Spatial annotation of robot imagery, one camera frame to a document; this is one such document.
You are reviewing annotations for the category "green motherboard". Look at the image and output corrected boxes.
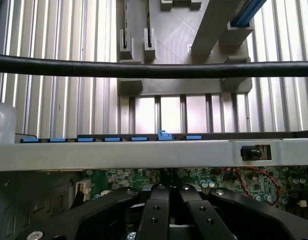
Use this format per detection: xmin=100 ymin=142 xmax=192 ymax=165
xmin=81 ymin=166 xmax=308 ymax=213

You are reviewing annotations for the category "grey metal PC case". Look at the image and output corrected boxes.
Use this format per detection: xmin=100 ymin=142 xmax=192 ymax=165
xmin=0 ymin=129 xmax=308 ymax=240

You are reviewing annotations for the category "blue stepped plastic latch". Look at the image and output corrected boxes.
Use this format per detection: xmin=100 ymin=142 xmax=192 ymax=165
xmin=157 ymin=129 xmax=174 ymax=141

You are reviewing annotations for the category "white translucent plastic container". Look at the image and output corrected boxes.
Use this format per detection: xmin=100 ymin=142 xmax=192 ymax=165
xmin=0 ymin=102 xmax=18 ymax=145

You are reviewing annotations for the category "grey plastic parts rack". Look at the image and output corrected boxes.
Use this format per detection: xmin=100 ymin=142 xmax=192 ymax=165
xmin=115 ymin=0 xmax=255 ymax=98

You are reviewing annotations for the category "black RAM stick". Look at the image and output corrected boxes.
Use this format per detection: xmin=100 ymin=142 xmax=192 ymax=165
xmin=145 ymin=0 xmax=155 ymax=49
xmin=122 ymin=0 xmax=132 ymax=50

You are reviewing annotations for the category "graphics card with blue edge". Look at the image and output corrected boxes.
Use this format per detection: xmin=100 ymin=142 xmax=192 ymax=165
xmin=190 ymin=0 xmax=269 ymax=57

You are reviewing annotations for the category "white wire connector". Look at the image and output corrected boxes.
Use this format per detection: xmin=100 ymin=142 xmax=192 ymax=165
xmin=74 ymin=180 xmax=92 ymax=201

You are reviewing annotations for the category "thin red wire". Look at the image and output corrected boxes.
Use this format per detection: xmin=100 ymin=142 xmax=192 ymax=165
xmin=215 ymin=166 xmax=282 ymax=205

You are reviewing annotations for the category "black case intrusion switch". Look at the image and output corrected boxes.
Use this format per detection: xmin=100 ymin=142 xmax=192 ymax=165
xmin=239 ymin=144 xmax=263 ymax=161

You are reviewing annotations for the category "thick black cable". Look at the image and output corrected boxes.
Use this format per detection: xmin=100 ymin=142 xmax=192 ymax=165
xmin=0 ymin=54 xmax=308 ymax=80

